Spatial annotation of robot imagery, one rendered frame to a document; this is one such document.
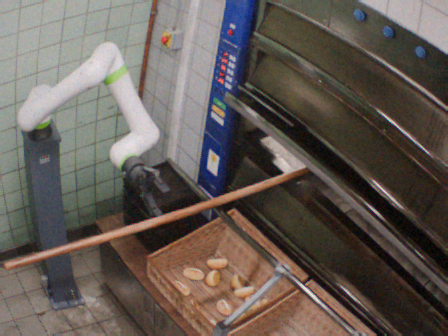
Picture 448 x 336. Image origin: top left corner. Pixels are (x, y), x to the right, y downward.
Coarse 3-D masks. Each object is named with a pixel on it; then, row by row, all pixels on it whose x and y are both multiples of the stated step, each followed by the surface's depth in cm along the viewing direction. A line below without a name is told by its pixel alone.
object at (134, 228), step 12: (300, 168) 230; (264, 180) 220; (276, 180) 222; (240, 192) 212; (252, 192) 216; (204, 204) 204; (216, 204) 207; (168, 216) 196; (180, 216) 198; (120, 228) 186; (132, 228) 187; (144, 228) 190; (84, 240) 177; (96, 240) 179; (108, 240) 182; (48, 252) 167; (60, 252) 170; (12, 264) 157; (24, 264) 160
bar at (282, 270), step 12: (180, 168) 225; (192, 180) 219; (204, 192) 215; (228, 216) 205; (240, 228) 201; (252, 240) 196; (264, 252) 192; (276, 264) 187; (276, 276) 187; (288, 276) 183; (264, 288) 187; (300, 288) 178; (252, 300) 186; (312, 300) 174; (240, 312) 186; (336, 312) 167; (216, 324) 186; (228, 324) 186; (348, 324) 162
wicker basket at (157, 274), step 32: (224, 224) 262; (160, 256) 247; (192, 256) 262; (256, 256) 251; (160, 288) 243; (192, 288) 249; (224, 288) 252; (256, 288) 251; (288, 288) 224; (192, 320) 226
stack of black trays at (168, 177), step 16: (160, 176) 269; (176, 176) 271; (128, 192) 263; (160, 192) 260; (176, 192) 261; (192, 192) 263; (128, 208) 269; (144, 208) 254; (160, 208) 248; (176, 208) 257; (128, 224) 275; (176, 224) 263; (192, 224) 271; (144, 240) 267; (160, 240) 262; (176, 240) 270
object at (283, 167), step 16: (256, 144) 246; (272, 160) 237; (304, 192) 224; (320, 192) 223; (320, 208) 218; (336, 208) 216; (336, 224) 211; (352, 224) 208; (352, 240) 205; (368, 240) 201; (368, 256) 198; (384, 256) 193; (400, 272) 185; (416, 288) 177; (432, 304) 169
